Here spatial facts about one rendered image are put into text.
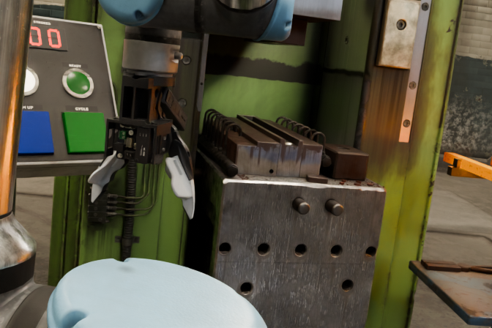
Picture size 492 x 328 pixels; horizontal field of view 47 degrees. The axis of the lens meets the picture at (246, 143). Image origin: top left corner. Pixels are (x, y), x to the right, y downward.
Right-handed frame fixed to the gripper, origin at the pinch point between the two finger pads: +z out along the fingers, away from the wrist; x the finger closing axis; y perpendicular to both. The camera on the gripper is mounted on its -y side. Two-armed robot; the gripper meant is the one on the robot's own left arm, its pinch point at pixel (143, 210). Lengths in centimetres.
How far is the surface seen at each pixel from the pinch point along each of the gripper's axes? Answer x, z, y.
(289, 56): 7, -25, -97
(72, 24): -25.2, -26.0, -22.8
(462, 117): 167, 23, -701
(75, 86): -21.0, -15.2, -17.4
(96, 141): -15.4, -6.1, -15.4
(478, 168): 57, -5, -55
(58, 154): -19.4, -4.0, -9.9
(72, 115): -19.6, -10.4, -14.1
